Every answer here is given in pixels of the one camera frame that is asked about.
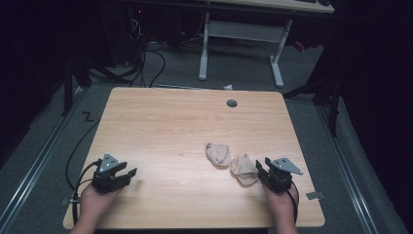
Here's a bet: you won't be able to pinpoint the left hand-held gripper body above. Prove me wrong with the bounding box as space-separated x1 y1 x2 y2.
91 153 129 195

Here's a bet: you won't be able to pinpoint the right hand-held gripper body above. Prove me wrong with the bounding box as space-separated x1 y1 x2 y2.
259 157 305 195

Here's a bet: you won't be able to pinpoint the beige sock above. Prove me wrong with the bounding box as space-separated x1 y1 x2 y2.
205 142 233 169
229 153 260 188

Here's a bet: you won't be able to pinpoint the person's left hand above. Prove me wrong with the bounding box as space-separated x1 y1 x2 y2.
79 184 123 226

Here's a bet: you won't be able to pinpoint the person's right hand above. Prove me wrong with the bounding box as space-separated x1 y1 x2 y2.
262 183 300 225

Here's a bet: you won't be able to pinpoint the grey tape piece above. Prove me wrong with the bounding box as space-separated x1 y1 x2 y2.
305 190 325 201

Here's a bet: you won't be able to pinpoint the black metal stand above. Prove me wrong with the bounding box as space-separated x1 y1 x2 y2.
59 55 94 117
282 69 344 138

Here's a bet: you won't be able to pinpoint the white-legged desk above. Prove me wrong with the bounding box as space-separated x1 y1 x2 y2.
129 0 336 89

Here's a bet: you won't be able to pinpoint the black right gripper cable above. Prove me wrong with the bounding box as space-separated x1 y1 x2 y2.
284 179 300 224

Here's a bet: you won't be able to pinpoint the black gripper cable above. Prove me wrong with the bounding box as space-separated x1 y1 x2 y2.
284 179 300 224
64 119 103 226

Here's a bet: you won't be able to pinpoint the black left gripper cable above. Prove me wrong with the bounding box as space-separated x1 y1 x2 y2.
64 119 103 226

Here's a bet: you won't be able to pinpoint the metal floor rail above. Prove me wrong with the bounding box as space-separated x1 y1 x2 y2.
316 105 381 234
0 87 86 232

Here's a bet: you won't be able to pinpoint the black floor cables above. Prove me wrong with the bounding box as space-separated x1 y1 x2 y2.
125 18 168 89

